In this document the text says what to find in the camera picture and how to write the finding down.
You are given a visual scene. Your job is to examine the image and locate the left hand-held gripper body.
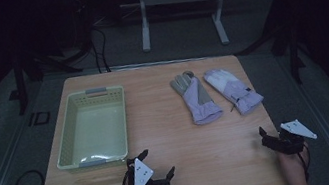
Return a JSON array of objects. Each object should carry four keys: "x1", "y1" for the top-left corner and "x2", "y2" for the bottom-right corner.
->
[{"x1": 123, "y1": 152, "x2": 173, "y2": 185}]

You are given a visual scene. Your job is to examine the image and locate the black hanging cables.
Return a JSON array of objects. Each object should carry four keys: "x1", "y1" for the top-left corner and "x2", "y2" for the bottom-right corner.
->
[{"x1": 86, "y1": 23, "x2": 113, "y2": 76}]

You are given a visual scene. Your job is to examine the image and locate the black stand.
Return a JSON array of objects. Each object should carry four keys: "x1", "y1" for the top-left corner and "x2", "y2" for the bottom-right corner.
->
[
  {"x1": 227, "y1": 0, "x2": 313, "y2": 95},
  {"x1": 0, "y1": 35, "x2": 89, "y2": 118}
]

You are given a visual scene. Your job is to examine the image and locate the lilac glove with white back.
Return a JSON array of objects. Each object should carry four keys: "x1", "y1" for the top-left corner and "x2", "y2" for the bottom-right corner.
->
[{"x1": 202, "y1": 61, "x2": 267, "y2": 121}]

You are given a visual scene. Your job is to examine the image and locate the person's right hand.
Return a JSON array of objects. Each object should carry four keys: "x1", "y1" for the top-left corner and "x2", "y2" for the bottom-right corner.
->
[{"x1": 276, "y1": 146, "x2": 314, "y2": 185}]

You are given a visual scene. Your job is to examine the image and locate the pale green plastic basket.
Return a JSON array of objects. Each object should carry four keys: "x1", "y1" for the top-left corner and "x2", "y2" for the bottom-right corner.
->
[{"x1": 44, "y1": 82, "x2": 137, "y2": 174}]

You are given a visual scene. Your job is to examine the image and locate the black looped floor cable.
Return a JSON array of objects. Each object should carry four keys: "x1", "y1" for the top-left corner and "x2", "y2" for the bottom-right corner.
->
[{"x1": 12, "y1": 167, "x2": 47, "y2": 185}]

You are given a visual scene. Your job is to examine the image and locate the black rectangular floor bracket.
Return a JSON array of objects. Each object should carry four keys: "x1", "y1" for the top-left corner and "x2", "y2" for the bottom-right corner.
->
[{"x1": 26, "y1": 109, "x2": 53, "y2": 128}]

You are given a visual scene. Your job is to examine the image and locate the metal bar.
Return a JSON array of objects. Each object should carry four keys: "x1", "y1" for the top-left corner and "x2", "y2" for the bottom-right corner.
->
[{"x1": 109, "y1": 50, "x2": 210, "y2": 76}]

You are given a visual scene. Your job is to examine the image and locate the lilac glove with grey palm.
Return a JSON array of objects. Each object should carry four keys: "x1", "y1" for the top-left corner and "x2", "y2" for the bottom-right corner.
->
[{"x1": 168, "y1": 66, "x2": 225, "y2": 130}]

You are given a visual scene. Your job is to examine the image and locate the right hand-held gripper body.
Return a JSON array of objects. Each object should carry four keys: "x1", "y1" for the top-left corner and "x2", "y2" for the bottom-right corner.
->
[{"x1": 258, "y1": 116, "x2": 320, "y2": 160}]

